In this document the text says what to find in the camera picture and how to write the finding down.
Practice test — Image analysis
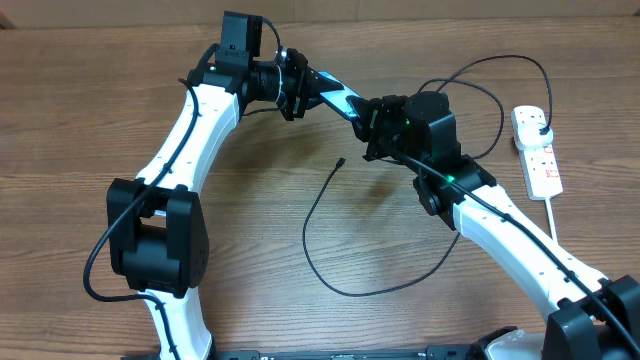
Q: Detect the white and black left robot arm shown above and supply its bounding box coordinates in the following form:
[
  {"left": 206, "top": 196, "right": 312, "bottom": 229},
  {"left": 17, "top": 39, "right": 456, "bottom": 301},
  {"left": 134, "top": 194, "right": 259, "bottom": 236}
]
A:
[{"left": 83, "top": 11, "right": 341, "bottom": 359}]

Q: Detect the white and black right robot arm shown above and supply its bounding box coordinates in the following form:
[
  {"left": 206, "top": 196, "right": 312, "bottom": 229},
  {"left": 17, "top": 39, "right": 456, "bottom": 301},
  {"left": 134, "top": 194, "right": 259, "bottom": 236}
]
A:
[{"left": 346, "top": 92, "right": 639, "bottom": 359}]

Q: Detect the white charger plug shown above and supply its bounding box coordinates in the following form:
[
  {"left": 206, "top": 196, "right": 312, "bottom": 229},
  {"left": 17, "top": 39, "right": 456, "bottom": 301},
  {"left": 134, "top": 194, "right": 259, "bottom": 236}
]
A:
[{"left": 514, "top": 123, "right": 554, "bottom": 151}]

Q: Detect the Samsung Galaxy smartphone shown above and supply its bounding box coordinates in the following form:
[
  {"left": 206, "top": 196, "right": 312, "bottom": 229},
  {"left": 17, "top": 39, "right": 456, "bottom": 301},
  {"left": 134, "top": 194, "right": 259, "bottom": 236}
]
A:
[{"left": 319, "top": 71, "right": 362, "bottom": 121}]

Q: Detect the white power strip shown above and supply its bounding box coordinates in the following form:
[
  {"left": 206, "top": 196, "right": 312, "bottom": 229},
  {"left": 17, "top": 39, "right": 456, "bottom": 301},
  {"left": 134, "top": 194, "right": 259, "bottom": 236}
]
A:
[{"left": 511, "top": 105, "right": 563, "bottom": 200}]

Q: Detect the white power strip cord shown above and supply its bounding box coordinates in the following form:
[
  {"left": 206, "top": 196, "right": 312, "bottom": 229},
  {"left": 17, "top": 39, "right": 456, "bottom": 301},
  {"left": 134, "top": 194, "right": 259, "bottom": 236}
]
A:
[{"left": 542, "top": 197, "right": 561, "bottom": 246}]

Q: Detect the black USB charging cable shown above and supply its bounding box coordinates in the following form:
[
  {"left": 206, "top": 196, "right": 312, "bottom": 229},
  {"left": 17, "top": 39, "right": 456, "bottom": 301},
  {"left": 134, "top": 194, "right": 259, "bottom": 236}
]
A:
[{"left": 301, "top": 54, "right": 554, "bottom": 298}]

